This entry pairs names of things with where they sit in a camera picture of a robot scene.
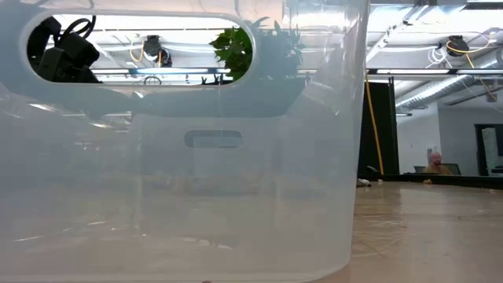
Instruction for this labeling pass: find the dark computer monitor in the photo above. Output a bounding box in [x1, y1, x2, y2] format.
[413, 163, 463, 176]

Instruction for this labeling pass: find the silver ventilation duct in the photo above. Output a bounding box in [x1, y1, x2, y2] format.
[395, 74, 503, 110]

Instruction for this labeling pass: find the clear plastic bin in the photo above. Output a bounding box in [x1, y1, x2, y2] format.
[0, 0, 371, 283]

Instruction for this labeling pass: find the black hanging cable reel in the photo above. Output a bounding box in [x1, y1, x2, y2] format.
[446, 34, 471, 58]
[141, 34, 174, 68]

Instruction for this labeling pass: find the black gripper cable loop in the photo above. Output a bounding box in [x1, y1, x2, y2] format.
[58, 14, 97, 40]

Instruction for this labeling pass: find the person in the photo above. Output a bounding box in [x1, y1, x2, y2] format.
[422, 152, 453, 176]

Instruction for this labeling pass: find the green leafy plant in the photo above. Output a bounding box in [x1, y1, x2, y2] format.
[209, 16, 307, 86]

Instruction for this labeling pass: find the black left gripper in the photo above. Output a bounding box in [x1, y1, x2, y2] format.
[38, 31, 101, 83]

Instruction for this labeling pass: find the black aluminium table frame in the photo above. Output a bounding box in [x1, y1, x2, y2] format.
[356, 173, 503, 190]

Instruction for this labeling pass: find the long light bar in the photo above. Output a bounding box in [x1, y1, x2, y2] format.
[90, 67, 503, 76]

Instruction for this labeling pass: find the dark glass door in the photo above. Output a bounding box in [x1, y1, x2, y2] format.
[474, 123, 503, 177]

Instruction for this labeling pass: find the yellow cable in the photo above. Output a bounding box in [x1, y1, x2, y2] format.
[364, 70, 385, 176]

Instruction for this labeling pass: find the black standing panel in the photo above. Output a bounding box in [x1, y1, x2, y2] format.
[357, 76, 401, 177]

